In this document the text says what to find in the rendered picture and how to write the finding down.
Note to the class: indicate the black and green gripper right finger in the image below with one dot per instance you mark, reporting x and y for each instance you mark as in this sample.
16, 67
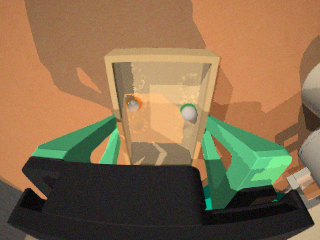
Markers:
256, 161

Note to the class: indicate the wooden ball-in-hole puzzle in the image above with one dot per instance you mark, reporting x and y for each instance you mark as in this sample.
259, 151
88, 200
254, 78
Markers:
161, 99

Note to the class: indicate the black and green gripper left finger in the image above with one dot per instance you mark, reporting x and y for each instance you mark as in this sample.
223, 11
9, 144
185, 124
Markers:
78, 145

